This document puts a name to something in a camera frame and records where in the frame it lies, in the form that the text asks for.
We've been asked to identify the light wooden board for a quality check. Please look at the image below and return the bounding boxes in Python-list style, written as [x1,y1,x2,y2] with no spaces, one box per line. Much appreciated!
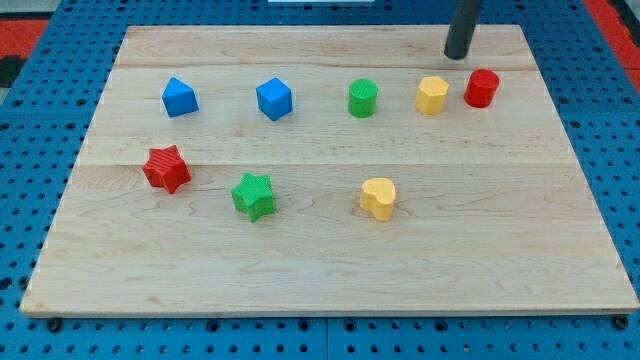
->
[21,25,639,318]

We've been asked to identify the red cylinder block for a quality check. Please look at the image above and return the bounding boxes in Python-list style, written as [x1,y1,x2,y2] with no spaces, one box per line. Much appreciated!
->
[464,69,500,108]

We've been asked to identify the yellow hexagonal block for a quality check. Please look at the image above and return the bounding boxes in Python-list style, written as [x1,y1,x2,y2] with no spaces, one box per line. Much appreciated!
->
[415,76,449,115]

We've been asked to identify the blue cube block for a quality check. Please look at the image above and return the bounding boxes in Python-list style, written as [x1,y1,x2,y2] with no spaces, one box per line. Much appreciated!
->
[256,78,293,121]

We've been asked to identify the red star block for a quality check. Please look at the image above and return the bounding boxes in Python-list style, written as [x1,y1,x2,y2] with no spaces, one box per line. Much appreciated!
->
[142,145,192,194]

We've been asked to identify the green cylinder block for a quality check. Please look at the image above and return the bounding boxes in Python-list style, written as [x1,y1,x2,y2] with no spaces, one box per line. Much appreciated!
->
[348,78,378,118]

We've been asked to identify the blue triangular prism block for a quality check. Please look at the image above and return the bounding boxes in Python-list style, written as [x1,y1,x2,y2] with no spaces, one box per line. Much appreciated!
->
[161,77,199,118]

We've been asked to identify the green star block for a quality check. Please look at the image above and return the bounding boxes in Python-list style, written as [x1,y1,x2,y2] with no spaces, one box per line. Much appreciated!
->
[231,173,276,222]

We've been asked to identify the yellow heart block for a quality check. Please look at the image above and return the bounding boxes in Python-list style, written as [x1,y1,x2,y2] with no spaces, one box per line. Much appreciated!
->
[359,177,396,222]

